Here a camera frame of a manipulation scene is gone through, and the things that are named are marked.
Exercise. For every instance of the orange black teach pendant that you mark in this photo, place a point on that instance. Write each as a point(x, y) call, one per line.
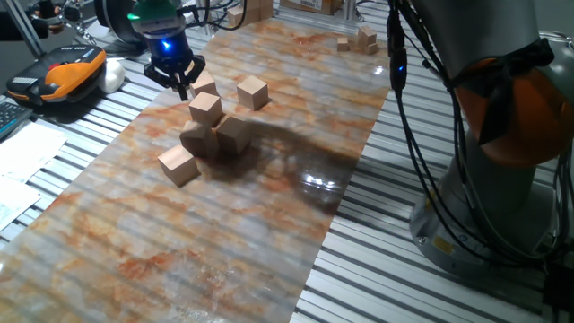
point(67, 74)

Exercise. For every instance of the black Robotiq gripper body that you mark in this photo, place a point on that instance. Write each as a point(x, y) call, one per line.
point(172, 56)

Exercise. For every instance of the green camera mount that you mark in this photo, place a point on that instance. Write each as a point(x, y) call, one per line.
point(152, 9)

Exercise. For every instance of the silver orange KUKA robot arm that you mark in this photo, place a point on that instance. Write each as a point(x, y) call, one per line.
point(493, 36)

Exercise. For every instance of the aluminium frame post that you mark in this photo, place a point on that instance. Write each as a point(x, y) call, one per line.
point(204, 22)
point(351, 9)

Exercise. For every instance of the black round machine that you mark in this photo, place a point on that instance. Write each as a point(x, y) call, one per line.
point(114, 22)

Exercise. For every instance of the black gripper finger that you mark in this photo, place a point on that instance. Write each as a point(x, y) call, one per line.
point(198, 66)
point(161, 78)

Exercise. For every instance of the white paper sheet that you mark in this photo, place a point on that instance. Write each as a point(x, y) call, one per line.
point(27, 150)
point(13, 199)

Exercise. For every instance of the thin metal tripod leg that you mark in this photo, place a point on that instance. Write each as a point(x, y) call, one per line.
point(83, 29)

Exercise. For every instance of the white rounded object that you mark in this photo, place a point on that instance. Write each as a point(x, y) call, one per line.
point(113, 76)

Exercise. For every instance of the orange grey marble mat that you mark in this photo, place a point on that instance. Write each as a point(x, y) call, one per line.
point(224, 247)

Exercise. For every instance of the brown cardboard box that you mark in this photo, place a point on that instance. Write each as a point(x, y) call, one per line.
point(309, 5)

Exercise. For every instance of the plain wooden cube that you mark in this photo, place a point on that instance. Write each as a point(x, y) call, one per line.
point(252, 92)
point(196, 137)
point(252, 3)
point(237, 17)
point(205, 107)
point(266, 9)
point(254, 15)
point(233, 134)
point(205, 85)
point(178, 163)

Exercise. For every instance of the black keyboard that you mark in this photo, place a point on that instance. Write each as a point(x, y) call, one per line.
point(11, 116)

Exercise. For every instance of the black sleeved forearm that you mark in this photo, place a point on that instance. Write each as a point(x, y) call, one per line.
point(22, 29)

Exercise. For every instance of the person's hand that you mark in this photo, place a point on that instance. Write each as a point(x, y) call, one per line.
point(56, 24)

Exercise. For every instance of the grey metal stand bar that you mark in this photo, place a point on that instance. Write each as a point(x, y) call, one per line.
point(24, 29)

